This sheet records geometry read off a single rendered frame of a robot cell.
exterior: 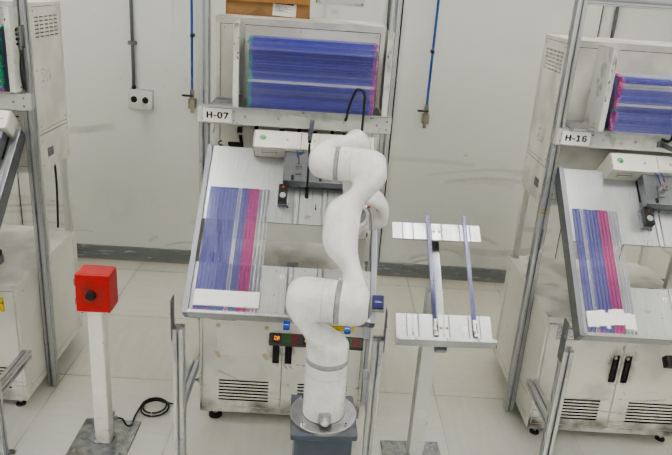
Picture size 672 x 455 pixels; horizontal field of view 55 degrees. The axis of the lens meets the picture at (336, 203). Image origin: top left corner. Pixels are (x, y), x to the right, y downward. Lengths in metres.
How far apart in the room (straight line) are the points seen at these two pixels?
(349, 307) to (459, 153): 2.66
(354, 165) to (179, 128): 2.57
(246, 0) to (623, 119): 1.62
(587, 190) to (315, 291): 1.47
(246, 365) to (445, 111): 2.12
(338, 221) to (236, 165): 0.98
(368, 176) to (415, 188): 2.50
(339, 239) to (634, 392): 1.83
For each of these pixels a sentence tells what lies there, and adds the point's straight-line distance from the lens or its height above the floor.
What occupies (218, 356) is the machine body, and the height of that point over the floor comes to 0.34.
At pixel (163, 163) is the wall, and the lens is 4.33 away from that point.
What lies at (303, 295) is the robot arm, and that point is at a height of 1.10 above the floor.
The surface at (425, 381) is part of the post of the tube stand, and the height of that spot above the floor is 0.42.
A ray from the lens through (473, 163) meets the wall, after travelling 4.28.
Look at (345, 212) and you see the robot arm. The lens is 1.75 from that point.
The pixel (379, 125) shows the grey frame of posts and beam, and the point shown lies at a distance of 2.62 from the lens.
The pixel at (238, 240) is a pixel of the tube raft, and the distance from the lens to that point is 2.49.
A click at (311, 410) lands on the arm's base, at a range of 1.89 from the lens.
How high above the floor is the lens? 1.88
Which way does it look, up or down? 19 degrees down
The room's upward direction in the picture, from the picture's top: 4 degrees clockwise
